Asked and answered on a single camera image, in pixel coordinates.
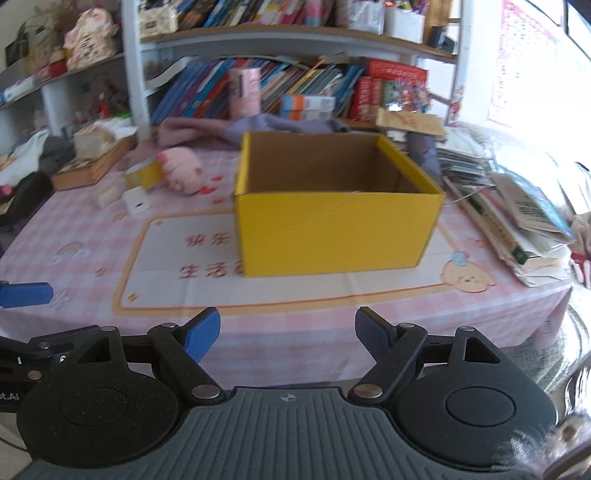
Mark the yellow cardboard box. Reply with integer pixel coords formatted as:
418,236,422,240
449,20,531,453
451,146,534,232
233,130,447,278

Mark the pile of books and papers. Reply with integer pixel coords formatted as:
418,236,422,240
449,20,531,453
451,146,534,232
436,127,578,288

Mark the brown paper envelope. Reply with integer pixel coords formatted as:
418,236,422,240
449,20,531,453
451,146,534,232
375,108,448,138

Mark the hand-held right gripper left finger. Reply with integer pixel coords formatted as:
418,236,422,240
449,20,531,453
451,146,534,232
55,307,227,407

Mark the white bookshelf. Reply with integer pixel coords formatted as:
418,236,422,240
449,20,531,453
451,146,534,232
120,0,462,134

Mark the person's fluffy grey garment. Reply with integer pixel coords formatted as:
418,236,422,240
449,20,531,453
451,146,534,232
492,411,591,480

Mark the pink tumbler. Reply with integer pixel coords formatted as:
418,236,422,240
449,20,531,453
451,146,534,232
228,68,262,118

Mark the pink checkered tablecloth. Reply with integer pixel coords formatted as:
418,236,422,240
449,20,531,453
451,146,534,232
0,134,575,384

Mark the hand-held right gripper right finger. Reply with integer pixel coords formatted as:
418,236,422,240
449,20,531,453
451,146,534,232
347,307,499,407

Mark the white side shelf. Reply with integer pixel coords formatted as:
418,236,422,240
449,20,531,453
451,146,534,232
0,51,134,153

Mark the clear pen cup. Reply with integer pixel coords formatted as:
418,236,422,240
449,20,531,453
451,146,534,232
348,0,386,35

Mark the orange blue white box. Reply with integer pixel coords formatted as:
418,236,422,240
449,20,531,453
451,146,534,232
281,108,335,121
279,95,336,112

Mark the red book box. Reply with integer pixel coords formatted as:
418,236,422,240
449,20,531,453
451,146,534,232
365,58,428,85

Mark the row of red books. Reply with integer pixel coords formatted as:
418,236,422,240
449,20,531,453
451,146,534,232
351,76,393,121

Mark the row of blue-spined books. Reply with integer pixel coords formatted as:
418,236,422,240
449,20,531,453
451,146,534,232
150,58,365,125

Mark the yellow tape roll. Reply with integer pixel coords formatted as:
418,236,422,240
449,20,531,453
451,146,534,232
124,157,163,190

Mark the white printed garment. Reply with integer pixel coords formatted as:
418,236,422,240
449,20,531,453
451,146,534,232
0,129,51,185

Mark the colourful sticker pack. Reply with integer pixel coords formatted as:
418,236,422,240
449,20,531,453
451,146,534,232
383,78,432,114

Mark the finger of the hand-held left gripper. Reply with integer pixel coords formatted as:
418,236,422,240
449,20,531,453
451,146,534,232
0,325,100,377
0,281,54,309

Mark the dark purple pouch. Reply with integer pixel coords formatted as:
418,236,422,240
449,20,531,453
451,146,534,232
406,131,443,178

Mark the dried flower bunch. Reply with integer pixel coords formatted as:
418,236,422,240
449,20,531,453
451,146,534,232
25,0,84,33

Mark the floral pattern plush doll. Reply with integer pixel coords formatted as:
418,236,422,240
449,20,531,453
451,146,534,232
62,8,118,70

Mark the wooden tray with tissue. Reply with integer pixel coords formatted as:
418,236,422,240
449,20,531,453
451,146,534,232
51,136,138,191

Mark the white tissue pack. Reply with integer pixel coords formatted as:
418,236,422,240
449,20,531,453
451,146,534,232
2,76,40,102

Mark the red cartoon wall sticker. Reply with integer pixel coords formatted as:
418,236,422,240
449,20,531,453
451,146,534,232
450,85,465,125

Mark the black chair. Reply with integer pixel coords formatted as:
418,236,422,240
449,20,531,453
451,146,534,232
0,173,54,227

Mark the white pen container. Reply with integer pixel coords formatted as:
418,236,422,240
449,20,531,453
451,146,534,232
385,4,426,44

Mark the pink pig plush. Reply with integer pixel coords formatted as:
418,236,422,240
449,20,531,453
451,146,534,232
158,147,204,196

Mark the white cable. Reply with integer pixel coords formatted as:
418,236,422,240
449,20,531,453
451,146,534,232
445,187,497,206

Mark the cream rectangular block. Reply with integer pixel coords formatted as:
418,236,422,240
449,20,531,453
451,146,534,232
95,184,123,207

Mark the lavender purple cloth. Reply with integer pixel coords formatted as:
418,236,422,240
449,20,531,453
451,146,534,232
222,113,361,139

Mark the cream tissue box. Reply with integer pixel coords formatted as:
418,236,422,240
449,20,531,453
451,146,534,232
74,119,138,160

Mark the cream quilted handbag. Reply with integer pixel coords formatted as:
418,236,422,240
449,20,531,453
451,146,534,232
139,0,178,38

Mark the wall poster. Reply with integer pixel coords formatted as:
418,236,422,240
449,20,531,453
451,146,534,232
488,0,561,127

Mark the white charger adapter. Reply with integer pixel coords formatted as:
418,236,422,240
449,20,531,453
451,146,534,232
121,186,151,216

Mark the red round jar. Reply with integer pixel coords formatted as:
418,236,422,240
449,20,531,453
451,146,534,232
48,48,70,75

